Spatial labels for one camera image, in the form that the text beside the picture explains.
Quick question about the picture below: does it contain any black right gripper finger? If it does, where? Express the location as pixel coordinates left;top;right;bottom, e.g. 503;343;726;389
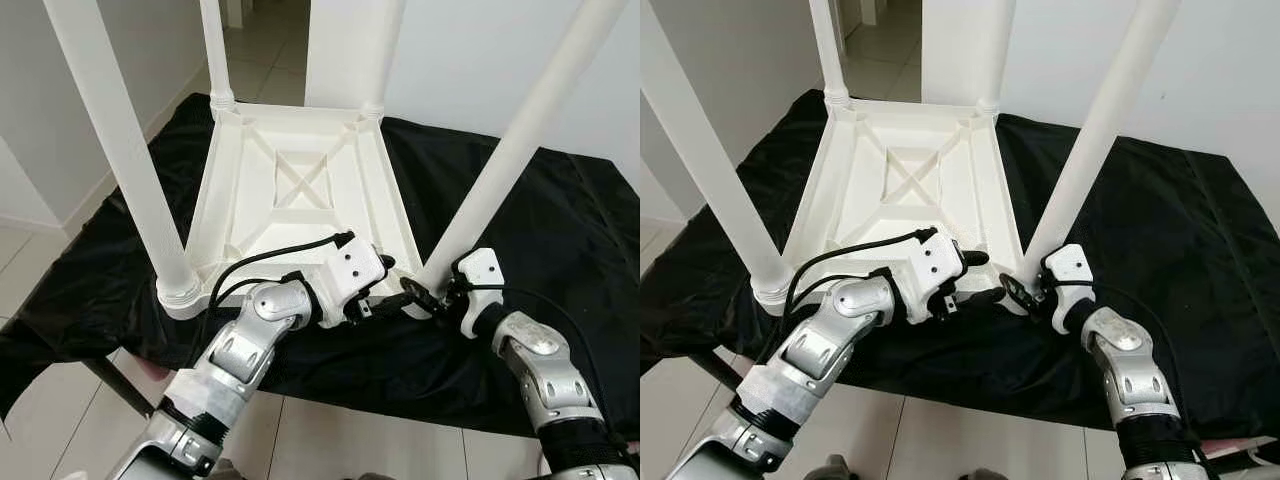
1002;273;1035;314
400;277;441;318

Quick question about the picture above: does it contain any white plastic children table top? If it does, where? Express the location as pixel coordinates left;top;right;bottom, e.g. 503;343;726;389
752;88;1041;316
158;93;441;321

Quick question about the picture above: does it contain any white plastic table leg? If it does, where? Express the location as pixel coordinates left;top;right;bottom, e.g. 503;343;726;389
640;60;796;301
808;0;849;109
198;0;237;113
413;0;629;293
975;0;1019;113
358;0;408;119
43;0;201;306
1020;0;1183;276

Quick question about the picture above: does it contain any black metal table leg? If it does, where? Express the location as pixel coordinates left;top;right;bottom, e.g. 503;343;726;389
1215;445;1280;473
688;350;741;391
80;358;151;419

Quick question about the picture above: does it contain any pink seat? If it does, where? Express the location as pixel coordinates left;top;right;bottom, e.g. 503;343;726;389
1200;438;1280;456

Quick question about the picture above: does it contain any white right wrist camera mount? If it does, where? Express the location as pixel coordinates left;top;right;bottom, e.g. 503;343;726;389
452;248;504;338
1040;243;1096;334

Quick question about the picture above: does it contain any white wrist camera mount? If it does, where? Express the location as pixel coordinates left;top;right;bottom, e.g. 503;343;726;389
1040;243;1096;334
895;228;966;321
452;248;504;338
318;240;389;326

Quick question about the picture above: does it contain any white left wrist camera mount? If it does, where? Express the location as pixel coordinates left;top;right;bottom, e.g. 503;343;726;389
318;240;389;326
895;228;966;321

